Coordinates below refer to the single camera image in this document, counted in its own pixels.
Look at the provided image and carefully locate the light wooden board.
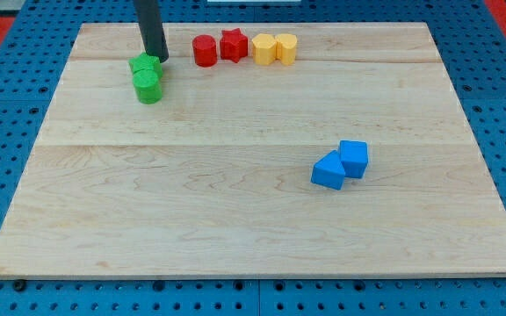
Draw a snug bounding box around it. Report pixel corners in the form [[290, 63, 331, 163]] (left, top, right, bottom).
[[0, 23, 506, 280]]

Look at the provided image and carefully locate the blue cube block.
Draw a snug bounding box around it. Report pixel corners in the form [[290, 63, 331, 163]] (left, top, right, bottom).
[[338, 140, 369, 179]]

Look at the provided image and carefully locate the green cylinder block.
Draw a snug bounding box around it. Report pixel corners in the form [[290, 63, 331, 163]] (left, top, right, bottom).
[[132, 69, 163, 104]]

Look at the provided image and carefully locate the black cylindrical robot pointer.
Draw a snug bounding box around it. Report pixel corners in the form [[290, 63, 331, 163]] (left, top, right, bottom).
[[133, 0, 169, 63]]

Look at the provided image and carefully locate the green star block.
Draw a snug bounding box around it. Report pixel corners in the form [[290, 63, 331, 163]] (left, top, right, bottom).
[[128, 53, 163, 79]]

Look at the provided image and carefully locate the blue triangular block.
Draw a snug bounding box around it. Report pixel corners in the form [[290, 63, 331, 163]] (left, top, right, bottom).
[[311, 150, 346, 190]]

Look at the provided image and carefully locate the yellow hexagon block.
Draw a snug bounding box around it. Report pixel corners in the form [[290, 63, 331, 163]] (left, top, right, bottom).
[[251, 33, 277, 66]]

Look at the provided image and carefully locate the red cylinder block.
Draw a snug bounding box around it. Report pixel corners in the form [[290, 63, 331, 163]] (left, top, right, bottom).
[[192, 34, 218, 68]]

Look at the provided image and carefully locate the red star block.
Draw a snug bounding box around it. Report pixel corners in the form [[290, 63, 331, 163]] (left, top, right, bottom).
[[220, 28, 249, 63]]

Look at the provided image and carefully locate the yellow heart block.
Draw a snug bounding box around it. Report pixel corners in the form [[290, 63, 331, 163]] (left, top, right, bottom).
[[275, 33, 298, 66]]

